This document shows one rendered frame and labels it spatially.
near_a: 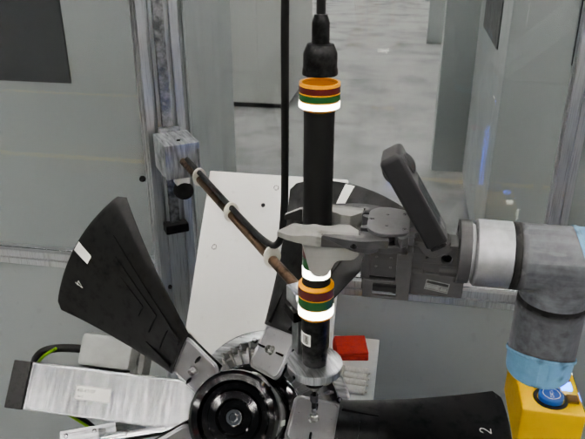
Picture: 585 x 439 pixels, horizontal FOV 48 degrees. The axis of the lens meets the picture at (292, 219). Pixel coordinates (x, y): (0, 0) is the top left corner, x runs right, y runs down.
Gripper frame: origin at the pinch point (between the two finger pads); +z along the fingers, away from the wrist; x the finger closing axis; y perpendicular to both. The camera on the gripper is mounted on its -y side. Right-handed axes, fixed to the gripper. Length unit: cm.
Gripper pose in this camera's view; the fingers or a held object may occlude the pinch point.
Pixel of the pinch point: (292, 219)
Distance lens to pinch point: 74.8
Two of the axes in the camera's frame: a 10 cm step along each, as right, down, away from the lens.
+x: 1.8, -4.1, 8.9
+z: -9.8, -0.8, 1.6
